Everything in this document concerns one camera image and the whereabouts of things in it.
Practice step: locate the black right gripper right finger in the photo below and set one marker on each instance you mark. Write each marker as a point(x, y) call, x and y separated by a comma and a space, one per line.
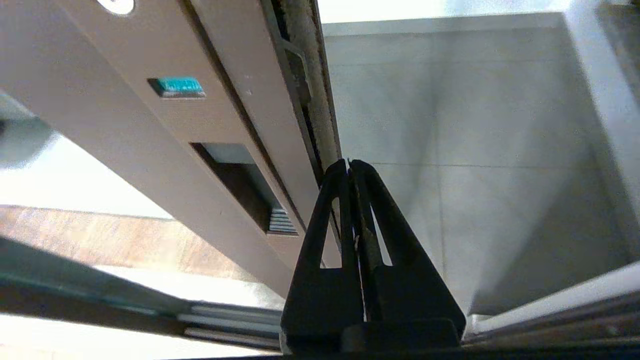
point(415, 295)

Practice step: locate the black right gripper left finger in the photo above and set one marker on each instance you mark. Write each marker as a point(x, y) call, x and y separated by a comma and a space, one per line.
point(320, 300)

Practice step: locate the brown framed sliding glass door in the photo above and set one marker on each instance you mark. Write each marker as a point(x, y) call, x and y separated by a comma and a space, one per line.
point(125, 75)

